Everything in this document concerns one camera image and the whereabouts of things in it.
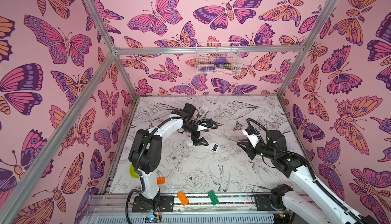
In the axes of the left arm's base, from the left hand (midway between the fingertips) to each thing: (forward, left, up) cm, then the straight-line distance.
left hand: (207, 134), depth 86 cm
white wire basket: (+43, -7, +22) cm, 49 cm away
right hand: (-7, -16, +7) cm, 19 cm away
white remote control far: (+25, +2, -10) cm, 27 cm away
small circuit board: (-38, +28, -13) cm, 49 cm away
